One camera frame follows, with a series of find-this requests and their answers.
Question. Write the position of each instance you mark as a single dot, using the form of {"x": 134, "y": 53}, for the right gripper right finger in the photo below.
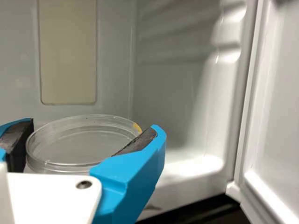
{"x": 130, "y": 186}

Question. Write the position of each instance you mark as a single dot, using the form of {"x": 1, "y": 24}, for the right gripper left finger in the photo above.
{"x": 14, "y": 137}

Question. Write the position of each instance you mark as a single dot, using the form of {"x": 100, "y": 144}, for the white incubator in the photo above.
{"x": 163, "y": 70}

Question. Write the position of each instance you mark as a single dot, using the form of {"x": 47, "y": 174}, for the incubator door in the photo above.
{"x": 275, "y": 93}

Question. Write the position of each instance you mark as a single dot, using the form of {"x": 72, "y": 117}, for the black platform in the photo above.
{"x": 198, "y": 212}

